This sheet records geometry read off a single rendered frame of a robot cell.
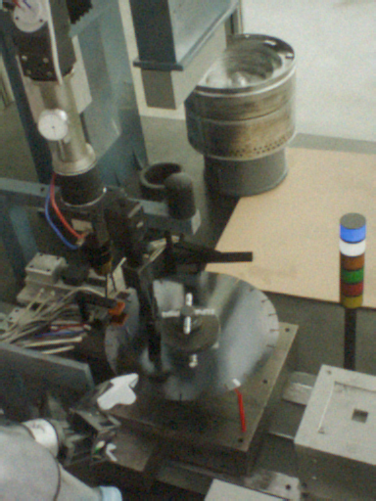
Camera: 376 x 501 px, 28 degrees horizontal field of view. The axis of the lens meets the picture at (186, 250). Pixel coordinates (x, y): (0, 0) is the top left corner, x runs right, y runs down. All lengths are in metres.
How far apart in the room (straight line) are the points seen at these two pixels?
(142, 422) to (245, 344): 0.24
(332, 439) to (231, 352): 0.24
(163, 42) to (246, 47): 0.65
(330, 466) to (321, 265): 0.63
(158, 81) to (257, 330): 0.52
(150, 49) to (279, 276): 0.64
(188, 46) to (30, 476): 0.95
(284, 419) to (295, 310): 0.31
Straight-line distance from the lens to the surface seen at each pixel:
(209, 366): 1.37
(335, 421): 1.35
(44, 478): 0.85
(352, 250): 1.34
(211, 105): 1.89
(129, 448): 1.45
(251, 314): 1.45
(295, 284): 1.79
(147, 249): 1.21
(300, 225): 1.96
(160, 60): 1.49
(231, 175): 2.03
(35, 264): 1.76
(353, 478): 1.36
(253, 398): 1.45
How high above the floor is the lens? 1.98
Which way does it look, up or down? 40 degrees down
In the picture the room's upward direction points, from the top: 9 degrees counter-clockwise
